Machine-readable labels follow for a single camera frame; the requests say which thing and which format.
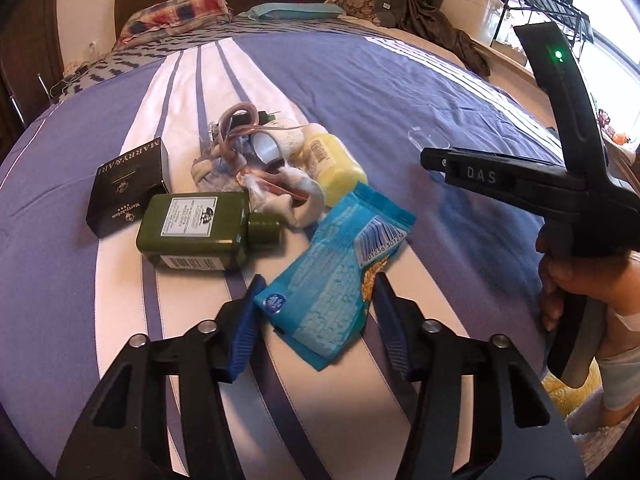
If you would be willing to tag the yellow plastic bottle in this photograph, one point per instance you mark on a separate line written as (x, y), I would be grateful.
(335, 170)

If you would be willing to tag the white wall outlet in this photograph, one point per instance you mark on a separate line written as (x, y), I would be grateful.
(91, 50)

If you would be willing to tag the dark wooden wardrobe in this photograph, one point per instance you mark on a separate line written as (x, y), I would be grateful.
(25, 35)

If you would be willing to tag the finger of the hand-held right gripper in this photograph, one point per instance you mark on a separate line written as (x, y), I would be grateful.
(500, 177)

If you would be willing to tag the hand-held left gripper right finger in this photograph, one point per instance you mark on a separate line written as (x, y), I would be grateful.
(392, 332)

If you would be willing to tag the purple white striped bedsheet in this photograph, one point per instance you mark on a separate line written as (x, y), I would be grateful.
(350, 85)

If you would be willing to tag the teal pillow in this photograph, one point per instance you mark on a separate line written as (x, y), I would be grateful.
(290, 10)

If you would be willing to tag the person's right forearm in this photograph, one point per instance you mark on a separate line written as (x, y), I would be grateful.
(625, 280)

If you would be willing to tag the brown curtain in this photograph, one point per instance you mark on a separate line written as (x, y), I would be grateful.
(430, 5)

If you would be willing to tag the person's right hand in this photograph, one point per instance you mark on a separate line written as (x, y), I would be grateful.
(567, 272)

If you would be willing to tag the plaid pillow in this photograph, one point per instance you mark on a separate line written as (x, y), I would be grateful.
(170, 12)

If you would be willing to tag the clear plastic lid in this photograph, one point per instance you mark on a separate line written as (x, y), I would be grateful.
(427, 137)

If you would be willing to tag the black cardboard box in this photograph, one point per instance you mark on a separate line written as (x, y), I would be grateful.
(125, 190)

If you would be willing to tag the white tube with silver cap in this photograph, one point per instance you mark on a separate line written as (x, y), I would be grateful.
(287, 142)

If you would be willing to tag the yellow fluffy rug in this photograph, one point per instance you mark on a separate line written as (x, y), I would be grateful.
(560, 395)

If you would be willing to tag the grey patterned blanket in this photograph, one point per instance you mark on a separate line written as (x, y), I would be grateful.
(125, 57)

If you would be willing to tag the small toy figures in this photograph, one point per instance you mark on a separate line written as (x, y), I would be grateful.
(610, 127)

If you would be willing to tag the person's leg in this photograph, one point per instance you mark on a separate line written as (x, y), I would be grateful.
(617, 375)

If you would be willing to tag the white storage box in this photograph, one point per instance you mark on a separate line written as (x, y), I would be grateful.
(475, 10)

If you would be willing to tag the blue snack packet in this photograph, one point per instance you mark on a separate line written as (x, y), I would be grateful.
(330, 270)

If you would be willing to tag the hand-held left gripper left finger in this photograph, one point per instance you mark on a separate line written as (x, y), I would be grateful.
(244, 327)

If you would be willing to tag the green plastic bottle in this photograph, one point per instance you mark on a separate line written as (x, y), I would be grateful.
(195, 227)

